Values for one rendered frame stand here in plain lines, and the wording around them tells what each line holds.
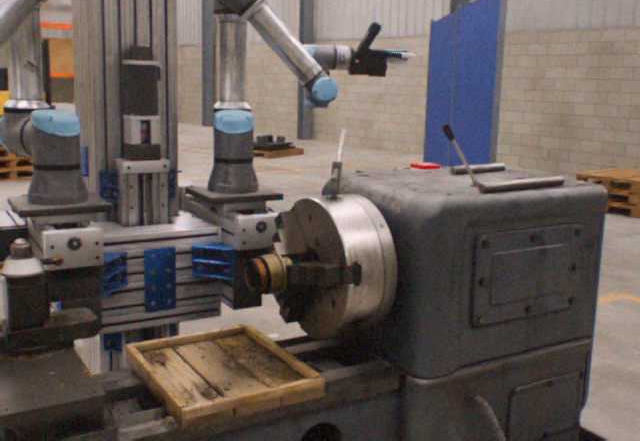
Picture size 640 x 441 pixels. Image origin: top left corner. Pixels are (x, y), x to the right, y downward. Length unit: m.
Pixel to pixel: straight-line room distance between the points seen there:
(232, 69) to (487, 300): 1.05
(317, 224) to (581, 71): 11.47
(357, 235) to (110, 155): 0.91
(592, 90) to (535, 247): 11.07
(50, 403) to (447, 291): 0.80
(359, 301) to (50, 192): 0.86
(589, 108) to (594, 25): 1.35
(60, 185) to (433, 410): 1.06
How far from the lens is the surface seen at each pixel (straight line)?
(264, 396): 1.42
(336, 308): 1.52
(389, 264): 1.52
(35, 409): 1.26
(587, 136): 12.78
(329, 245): 1.51
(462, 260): 1.58
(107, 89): 2.13
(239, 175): 2.07
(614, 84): 12.56
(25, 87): 2.05
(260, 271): 1.50
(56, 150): 1.92
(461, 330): 1.63
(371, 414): 1.62
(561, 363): 1.91
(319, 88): 2.09
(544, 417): 1.92
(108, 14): 2.14
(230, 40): 2.21
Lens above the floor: 1.49
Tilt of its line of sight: 10 degrees down
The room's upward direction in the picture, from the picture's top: 2 degrees clockwise
